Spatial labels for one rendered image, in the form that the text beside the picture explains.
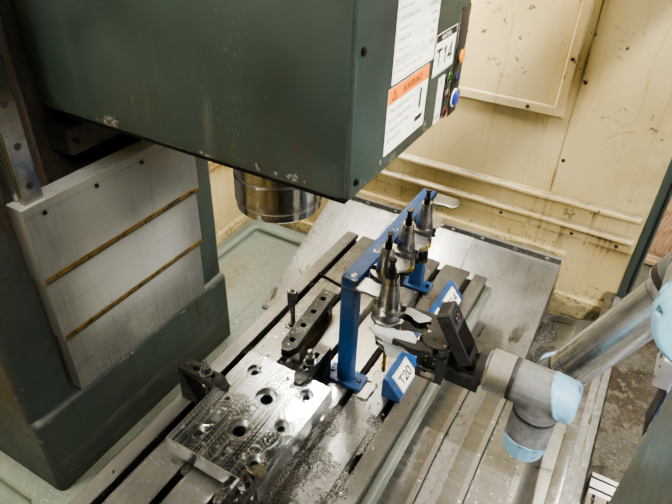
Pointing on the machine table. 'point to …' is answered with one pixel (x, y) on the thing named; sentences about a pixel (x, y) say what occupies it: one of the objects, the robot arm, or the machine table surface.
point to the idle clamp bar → (322, 311)
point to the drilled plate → (284, 448)
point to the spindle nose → (272, 200)
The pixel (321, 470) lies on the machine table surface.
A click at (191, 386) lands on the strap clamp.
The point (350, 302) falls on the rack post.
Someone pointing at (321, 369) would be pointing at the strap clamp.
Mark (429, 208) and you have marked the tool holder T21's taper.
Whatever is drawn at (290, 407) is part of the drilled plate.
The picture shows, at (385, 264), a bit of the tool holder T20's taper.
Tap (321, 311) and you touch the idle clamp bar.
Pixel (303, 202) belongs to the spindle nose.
